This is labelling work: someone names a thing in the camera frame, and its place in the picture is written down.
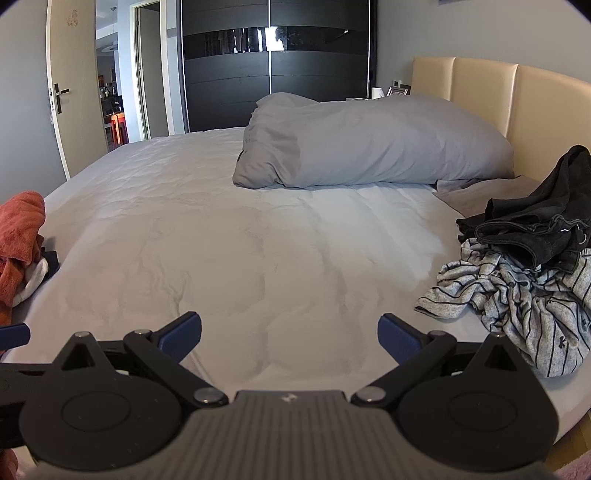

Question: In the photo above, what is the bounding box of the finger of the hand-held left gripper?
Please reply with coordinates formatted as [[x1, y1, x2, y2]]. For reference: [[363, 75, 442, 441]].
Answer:
[[0, 323, 31, 350], [0, 363, 51, 418]]

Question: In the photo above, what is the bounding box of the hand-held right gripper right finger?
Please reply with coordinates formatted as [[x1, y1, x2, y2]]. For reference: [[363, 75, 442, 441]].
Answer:
[[351, 313, 541, 409]]

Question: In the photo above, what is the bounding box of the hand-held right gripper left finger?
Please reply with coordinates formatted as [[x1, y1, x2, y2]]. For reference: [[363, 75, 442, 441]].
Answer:
[[51, 311, 229, 409]]

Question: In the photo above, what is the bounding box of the rust fleece garment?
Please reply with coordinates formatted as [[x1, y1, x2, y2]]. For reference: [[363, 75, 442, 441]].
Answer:
[[0, 191, 47, 328]]

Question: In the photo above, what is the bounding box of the white cloth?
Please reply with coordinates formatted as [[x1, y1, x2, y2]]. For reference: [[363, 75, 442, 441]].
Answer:
[[11, 257, 49, 308]]

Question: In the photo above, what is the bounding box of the dark navy cloth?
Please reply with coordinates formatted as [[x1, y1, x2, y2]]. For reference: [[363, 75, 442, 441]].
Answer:
[[39, 249, 61, 278]]

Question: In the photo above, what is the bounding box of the bed with grey sheet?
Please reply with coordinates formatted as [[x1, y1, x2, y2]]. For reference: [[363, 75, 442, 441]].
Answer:
[[0, 127, 591, 457]]

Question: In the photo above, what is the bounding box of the grey striped garment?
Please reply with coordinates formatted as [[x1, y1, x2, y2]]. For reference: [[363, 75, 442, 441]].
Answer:
[[414, 237, 591, 378]]

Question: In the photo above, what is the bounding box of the flat grey pillow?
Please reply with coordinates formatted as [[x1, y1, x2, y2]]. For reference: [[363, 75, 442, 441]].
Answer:
[[434, 174, 552, 217]]

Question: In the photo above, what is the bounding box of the black garment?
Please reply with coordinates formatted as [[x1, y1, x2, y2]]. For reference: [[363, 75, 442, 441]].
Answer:
[[456, 144, 591, 273]]

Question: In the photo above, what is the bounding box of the large grey pillow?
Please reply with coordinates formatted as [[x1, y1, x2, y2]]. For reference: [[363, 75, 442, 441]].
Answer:
[[232, 91, 515, 190]]

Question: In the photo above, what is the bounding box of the orange chair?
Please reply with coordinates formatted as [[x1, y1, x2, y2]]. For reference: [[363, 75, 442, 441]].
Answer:
[[107, 111, 127, 148]]

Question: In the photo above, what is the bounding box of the pink rug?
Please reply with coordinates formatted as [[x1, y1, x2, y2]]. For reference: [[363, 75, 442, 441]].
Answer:
[[554, 462, 591, 480]]

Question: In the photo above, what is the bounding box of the black wardrobe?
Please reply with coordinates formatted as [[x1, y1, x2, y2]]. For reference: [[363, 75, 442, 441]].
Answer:
[[180, 0, 377, 134]]

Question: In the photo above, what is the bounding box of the beige padded headboard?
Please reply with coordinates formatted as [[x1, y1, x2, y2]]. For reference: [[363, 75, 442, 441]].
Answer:
[[411, 56, 591, 185]]

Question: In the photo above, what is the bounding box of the white interior door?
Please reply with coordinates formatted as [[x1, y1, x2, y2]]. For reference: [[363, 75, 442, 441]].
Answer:
[[130, 2, 169, 141]]

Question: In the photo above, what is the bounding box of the cream room door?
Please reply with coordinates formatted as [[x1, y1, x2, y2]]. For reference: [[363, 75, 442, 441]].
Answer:
[[45, 0, 112, 181]]

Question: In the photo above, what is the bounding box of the metal door handle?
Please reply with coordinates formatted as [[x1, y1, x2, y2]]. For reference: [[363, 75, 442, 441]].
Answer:
[[48, 83, 71, 114]]

